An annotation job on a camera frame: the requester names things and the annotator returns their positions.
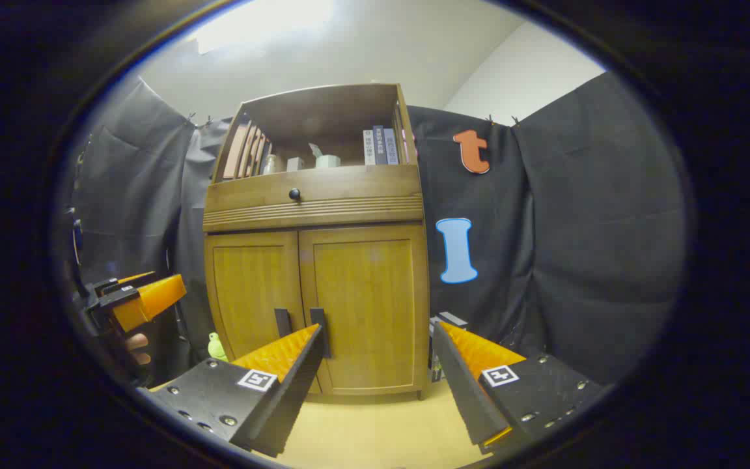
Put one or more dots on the pale tissue box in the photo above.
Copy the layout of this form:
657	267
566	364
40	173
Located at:
328	160

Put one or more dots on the green toy frog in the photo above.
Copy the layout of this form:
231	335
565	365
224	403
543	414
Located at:
217	347

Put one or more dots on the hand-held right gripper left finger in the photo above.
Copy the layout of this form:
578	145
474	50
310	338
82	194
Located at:
290	397

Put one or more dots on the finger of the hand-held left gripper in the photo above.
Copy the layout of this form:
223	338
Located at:
124	280
150	299

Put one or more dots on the small beige box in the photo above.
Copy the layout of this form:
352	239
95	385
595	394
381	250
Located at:
295	164

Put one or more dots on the wooden shoe cabinet door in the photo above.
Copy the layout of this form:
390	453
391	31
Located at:
251	286
368	293

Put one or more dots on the white spine book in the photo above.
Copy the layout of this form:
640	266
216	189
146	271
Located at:
368	146

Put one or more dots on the dark blue book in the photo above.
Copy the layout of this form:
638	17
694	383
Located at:
379	144

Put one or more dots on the black backdrop cloth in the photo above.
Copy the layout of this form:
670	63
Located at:
577	228

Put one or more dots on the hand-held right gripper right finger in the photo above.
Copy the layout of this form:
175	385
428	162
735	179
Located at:
469	397

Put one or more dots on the grey-blue book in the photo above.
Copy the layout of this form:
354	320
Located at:
391	146

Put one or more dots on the small glass jar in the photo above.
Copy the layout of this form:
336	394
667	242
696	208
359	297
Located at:
271	164

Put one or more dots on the wooden double-door shoe cabinet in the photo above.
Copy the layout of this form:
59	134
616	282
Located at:
349	195

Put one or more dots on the grey standing book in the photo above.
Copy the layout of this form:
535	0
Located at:
435	372

